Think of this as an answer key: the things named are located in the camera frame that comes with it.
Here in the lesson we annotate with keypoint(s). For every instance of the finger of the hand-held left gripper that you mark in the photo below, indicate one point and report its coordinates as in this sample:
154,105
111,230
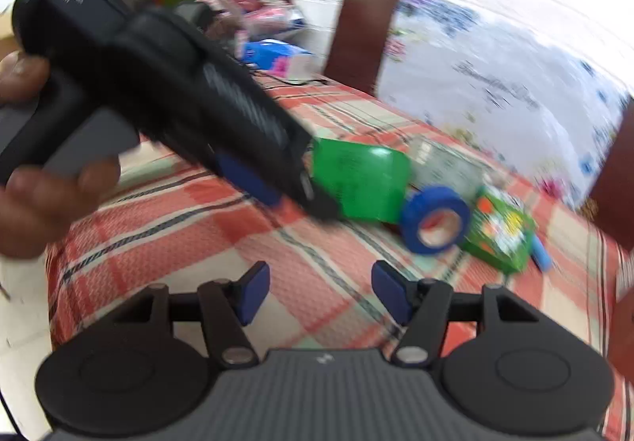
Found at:
245,176
319,205

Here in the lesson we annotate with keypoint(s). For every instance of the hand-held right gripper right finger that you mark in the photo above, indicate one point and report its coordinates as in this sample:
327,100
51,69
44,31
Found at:
391,292

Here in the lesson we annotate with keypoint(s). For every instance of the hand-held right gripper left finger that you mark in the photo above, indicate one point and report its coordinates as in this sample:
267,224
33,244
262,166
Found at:
255,290

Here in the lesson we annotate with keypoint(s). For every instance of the green white snack packet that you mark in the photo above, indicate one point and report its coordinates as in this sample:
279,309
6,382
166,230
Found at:
361,178

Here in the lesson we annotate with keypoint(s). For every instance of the blue tape roll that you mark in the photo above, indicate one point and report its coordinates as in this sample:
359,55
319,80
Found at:
407,219

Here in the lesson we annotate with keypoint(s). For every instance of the small green carton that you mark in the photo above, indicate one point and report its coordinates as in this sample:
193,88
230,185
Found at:
500,233

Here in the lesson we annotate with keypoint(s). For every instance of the clear tape roll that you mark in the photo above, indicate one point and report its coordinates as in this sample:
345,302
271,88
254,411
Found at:
446,163

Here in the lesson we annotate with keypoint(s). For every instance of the black marker with blue cap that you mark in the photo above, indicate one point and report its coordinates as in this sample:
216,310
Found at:
541,255

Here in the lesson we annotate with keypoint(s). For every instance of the person's left hand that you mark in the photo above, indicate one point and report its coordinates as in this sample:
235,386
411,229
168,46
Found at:
39,208

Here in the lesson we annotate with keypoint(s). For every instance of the red green plaid tablecloth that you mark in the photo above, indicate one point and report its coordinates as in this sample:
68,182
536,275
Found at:
307,243

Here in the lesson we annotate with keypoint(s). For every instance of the pink plastic bag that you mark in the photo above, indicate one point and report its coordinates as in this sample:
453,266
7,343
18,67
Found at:
262,17

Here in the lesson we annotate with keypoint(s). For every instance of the blue tissue pack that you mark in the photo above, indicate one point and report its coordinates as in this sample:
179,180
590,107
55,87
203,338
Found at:
277,54

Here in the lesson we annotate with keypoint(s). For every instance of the floral plastic sheet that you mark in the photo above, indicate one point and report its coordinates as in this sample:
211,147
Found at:
495,74

